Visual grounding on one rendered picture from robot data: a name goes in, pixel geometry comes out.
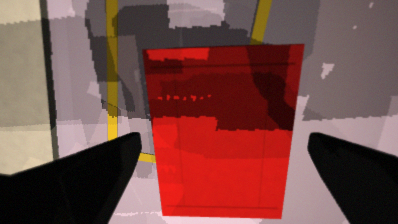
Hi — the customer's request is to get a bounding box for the red translucent shell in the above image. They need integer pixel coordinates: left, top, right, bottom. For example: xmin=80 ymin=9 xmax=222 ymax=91
xmin=142 ymin=44 xmax=304 ymax=219

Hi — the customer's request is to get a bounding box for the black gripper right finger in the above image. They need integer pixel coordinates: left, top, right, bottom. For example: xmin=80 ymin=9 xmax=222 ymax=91
xmin=307 ymin=132 xmax=398 ymax=224

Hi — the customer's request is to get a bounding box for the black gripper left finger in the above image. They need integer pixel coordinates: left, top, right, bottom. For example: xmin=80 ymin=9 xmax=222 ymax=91
xmin=0 ymin=132 xmax=142 ymax=224

